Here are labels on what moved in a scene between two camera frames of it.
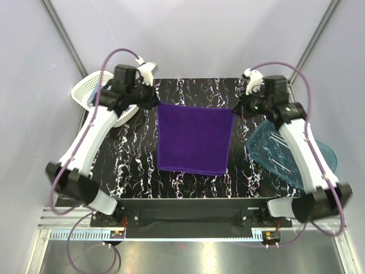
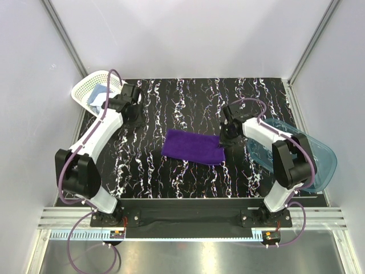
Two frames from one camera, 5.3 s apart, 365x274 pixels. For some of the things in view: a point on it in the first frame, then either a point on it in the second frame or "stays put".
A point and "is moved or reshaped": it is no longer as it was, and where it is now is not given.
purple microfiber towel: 195,139 is moved or reshaped
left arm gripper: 152,100 → 141,120
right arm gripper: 240,107 → 223,141
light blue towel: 96,89 stays put
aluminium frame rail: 77,224 stays put
